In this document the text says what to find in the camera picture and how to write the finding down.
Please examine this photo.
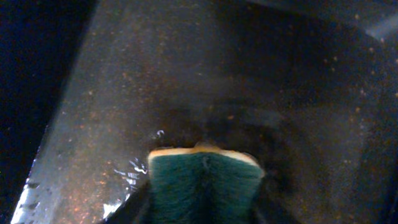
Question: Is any black rectangular tray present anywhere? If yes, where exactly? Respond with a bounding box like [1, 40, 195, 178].
[11, 1, 397, 223]

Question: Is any yellow green sponge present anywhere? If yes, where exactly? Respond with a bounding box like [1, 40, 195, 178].
[147, 145, 265, 224]

